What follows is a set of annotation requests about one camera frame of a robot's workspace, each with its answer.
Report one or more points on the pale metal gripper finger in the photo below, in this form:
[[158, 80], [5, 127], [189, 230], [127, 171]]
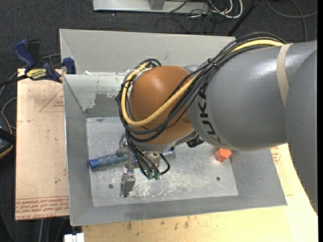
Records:
[[127, 186]]

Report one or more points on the black cylinder on white bracket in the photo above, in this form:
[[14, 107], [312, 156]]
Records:
[[194, 142]]

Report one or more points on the orange block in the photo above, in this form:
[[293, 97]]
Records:
[[222, 155]]

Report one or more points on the grey metal bin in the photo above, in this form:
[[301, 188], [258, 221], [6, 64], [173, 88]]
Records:
[[191, 185]]

